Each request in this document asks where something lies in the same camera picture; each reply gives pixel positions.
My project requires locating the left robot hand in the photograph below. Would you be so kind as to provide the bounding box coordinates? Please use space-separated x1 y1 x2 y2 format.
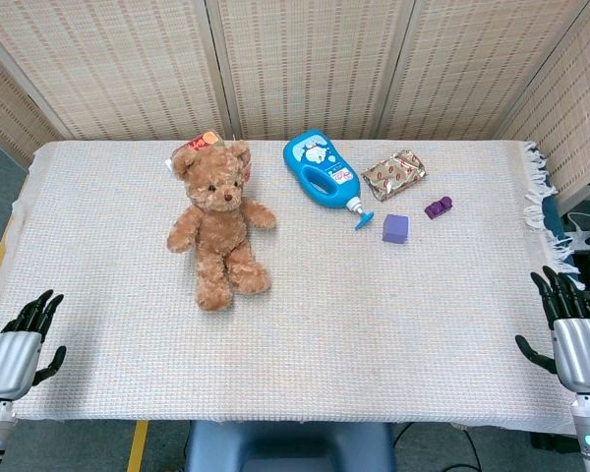
0 289 68 401

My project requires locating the gold foil snack packet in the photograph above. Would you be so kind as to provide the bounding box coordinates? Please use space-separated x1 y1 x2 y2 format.
361 148 429 203

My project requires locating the small purple toy block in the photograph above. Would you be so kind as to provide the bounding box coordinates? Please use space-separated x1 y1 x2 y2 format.
424 196 454 220

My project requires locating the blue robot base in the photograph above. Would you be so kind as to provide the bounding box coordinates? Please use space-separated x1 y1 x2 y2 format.
184 420 399 472

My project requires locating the bamboo folding screen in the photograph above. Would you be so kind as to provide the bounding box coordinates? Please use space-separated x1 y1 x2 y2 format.
0 0 590 207

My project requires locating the brown teddy bear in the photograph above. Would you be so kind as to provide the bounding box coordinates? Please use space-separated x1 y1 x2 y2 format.
165 140 278 312

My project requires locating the purple foam cube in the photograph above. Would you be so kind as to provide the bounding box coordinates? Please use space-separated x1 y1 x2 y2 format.
382 212 410 245

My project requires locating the black cable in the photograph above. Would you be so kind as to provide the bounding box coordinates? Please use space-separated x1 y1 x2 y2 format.
393 421 484 472

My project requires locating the blue lotion pump bottle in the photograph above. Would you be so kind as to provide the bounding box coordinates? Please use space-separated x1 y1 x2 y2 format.
282 128 377 232

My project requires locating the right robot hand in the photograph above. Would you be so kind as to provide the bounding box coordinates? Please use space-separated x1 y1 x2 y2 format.
514 265 590 394

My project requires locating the red snack packet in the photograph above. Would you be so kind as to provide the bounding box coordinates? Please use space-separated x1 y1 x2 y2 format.
165 130 226 173

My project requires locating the white woven tablecloth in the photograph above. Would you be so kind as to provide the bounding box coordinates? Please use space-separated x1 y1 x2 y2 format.
0 139 587 436

